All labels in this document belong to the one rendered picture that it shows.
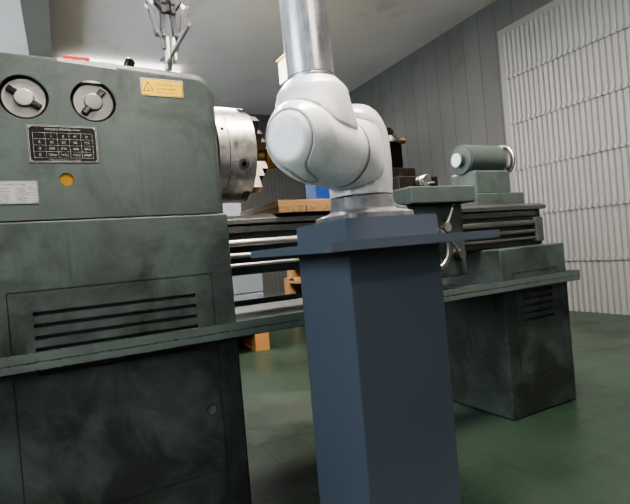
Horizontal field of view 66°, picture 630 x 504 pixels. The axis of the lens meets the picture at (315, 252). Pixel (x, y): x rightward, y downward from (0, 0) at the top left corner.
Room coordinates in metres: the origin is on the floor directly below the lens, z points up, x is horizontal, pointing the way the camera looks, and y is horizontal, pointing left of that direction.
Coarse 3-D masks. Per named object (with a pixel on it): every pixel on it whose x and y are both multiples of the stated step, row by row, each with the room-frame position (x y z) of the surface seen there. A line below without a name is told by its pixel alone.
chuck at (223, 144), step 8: (216, 112) 1.51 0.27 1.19; (216, 120) 1.48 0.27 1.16; (224, 120) 1.49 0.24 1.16; (216, 128) 1.47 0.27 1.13; (224, 128) 1.48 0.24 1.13; (224, 136) 1.47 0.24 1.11; (224, 144) 1.47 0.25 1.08; (224, 152) 1.47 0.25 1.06; (224, 160) 1.47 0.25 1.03; (224, 168) 1.48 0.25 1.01; (224, 176) 1.49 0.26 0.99; (224, 184) 1.51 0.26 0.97; (224, 192) 1.54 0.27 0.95
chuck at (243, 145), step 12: (228, 108) 1.57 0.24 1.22; (228, 120) 1.50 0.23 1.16; (240, 120) 1.52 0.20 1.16; (228, 132) 1.48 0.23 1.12; (240, 132) 1.50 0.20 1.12; (252, 132) 1.52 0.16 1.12; (240, 144) 1.49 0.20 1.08; (252, 144) 1.51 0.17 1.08; (240, 156) 1.49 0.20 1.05; (252, 156) 1.51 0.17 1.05; (240, 168) 1.51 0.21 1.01; (252, 168) 1.52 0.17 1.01; (240, 180) 1.53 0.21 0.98; (252, 180) 1.55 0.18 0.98; (228, 192) 1.55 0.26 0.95; (240, 192) 1.57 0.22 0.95
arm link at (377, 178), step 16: (368, 112) 1.12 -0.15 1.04; (368, 128) 1.09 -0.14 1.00; (384, 128) 1.14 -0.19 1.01; (384, 144) 1.13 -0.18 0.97; (368, 160) 1.06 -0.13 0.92; (384, 160) 1.13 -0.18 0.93; (368, 176) 1.09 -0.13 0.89; (384, 176) 1.13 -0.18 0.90; (336, 192) 1.14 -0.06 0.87; (352, 192) 1.12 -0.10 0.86; (368, 192) 1.11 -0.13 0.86; (384, 192) 1.13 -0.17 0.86
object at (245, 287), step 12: (228, 204) 4.14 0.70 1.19; (240, 204) 4.18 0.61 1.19; (240, 276) 3.70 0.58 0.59; (252, 276) 3.74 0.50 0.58; (240, 288) 3.70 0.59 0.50; (252, 288) 3.74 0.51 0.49; (240, 300) 3.70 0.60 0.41; (252, 336) 3.79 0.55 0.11; (264, 336) 3.75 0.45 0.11; (252, 348) 3.82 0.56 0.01; (264, 348) 3.75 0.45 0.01
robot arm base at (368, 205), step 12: (336, 204) 1.14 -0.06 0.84; (348, 204) 1.12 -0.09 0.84; (360, 204) 1.11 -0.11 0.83; (372, 204) 1.11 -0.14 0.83; (384, 204) 1.12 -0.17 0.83; (396, 204) 1.22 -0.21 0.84; (336, 216) 1.13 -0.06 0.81; (348, 216) 1.07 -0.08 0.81; (360, 216) 1.08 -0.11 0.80; (372, 216) 1.10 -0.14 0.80
